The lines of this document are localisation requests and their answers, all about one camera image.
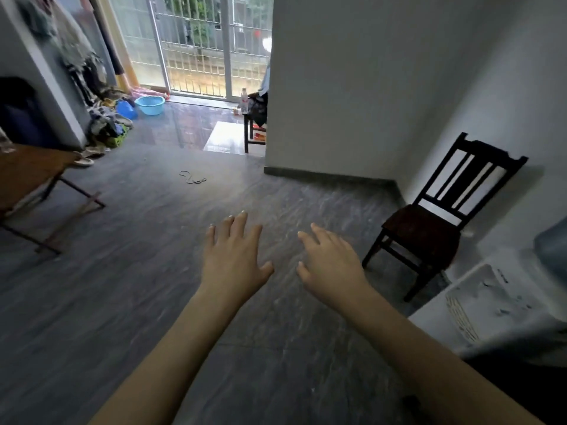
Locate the person's right hand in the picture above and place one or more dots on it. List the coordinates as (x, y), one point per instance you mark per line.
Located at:
(336, 274)

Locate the person's left hand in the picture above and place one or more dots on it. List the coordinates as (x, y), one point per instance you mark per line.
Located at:
(232, 265)

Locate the white water dispenser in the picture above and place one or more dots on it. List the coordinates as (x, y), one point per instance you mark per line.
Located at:
(487, 305)

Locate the person's left forearm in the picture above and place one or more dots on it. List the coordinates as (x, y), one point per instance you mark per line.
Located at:
(164, 371)

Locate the person's right forearm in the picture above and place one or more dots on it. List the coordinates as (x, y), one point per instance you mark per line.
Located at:
(443, 371)

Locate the blue water jug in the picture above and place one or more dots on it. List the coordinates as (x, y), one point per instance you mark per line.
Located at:
(553, 252)

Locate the dark wooden chair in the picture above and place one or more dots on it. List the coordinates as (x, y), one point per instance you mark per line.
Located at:
(421, 234)

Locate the small dark stool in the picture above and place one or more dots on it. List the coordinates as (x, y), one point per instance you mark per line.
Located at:
(246, 137)

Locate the clear plastic bottle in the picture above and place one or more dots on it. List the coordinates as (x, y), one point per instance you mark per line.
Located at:
(244, 103)

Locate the blue plastic basin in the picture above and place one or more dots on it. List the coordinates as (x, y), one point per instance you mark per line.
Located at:
(149, 106)

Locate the blue gray garment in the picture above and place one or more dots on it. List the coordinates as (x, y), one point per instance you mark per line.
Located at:
(265, 81)

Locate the blue plastic bag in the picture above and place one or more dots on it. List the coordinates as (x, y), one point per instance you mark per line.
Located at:
(126, 110)

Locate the pile of clothes and shoes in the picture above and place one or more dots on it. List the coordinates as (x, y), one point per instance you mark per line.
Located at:
(106, 123)

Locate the pink plastic basin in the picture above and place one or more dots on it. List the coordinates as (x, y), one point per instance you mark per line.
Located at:
(150, 92)

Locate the glass sliding door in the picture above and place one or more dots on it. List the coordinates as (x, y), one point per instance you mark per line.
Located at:
(195, 48)

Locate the wooden folding table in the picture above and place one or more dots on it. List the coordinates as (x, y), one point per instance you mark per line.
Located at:
(26, 172)

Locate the dark blue suitcase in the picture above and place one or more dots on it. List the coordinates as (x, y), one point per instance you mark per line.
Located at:
(31, 128)

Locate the tan curtain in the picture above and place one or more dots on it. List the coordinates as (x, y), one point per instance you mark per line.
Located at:
(116, 39)

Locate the hanging clothes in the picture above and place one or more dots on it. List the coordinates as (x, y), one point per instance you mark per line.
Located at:
(71, 44)

